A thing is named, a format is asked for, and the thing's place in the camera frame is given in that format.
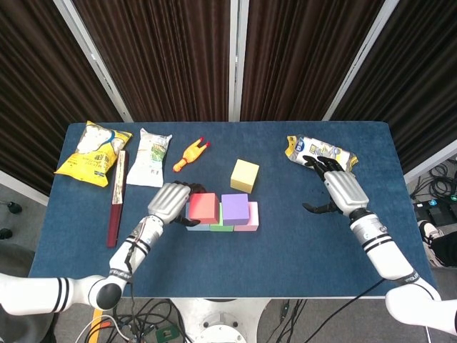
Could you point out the white partition base bar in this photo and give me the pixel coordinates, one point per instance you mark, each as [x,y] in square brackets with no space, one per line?
[21,187]
[428,166]

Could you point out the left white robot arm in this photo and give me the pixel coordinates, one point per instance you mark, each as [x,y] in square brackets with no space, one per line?
[100,271]

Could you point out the brown curtain panel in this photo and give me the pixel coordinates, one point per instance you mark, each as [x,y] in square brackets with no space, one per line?
[421,89]
[303,60]
[160,60]
[35,89]

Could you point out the light blue foam cube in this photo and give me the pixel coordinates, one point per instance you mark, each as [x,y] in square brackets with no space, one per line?
[200,227]

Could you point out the purple foam cube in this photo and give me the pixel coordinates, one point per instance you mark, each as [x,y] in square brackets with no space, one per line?
[235,211]

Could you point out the black trouser leg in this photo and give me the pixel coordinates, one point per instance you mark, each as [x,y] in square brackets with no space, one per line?
[446,248]

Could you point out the yellow rubber chicken toy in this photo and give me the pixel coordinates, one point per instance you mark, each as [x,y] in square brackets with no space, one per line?
[191,153]

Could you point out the red foam cube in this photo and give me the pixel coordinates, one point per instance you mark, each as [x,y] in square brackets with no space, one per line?
[203,207]

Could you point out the green circuit board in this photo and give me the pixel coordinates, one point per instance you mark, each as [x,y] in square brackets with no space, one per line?
[166,334]

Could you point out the white sneaker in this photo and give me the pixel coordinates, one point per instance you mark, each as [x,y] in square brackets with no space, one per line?
[428,232]

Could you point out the black device green lights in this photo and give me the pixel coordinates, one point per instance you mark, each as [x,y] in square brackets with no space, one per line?
[439,214]

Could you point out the white snack bag green print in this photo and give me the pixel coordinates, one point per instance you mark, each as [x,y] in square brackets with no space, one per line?
[150,160]

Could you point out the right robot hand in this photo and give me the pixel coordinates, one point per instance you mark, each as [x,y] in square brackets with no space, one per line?
[344,191]

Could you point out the blue table cloth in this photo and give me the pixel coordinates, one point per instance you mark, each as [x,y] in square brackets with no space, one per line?
[250,271]

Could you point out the white partition post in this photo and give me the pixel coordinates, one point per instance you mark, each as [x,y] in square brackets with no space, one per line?
[238,60]
[358,60]
[95,60]

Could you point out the green foam cube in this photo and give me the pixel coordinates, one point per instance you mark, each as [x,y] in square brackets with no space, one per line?
[220,227]

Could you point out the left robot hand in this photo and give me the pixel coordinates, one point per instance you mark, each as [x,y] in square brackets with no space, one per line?
[168,200]

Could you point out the pink foam cube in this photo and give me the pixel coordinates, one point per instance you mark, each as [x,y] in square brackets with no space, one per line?
[253,216]

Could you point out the yellow foam cube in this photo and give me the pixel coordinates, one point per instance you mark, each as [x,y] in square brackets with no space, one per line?
[244,175]

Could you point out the white yellow snack packet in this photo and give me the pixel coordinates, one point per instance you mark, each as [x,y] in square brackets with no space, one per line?
[335,150]

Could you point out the yellow popcorn snack bag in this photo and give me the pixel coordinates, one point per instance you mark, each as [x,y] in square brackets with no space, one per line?
[91,157]

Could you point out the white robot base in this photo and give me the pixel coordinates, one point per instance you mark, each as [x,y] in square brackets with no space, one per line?
[218,321]

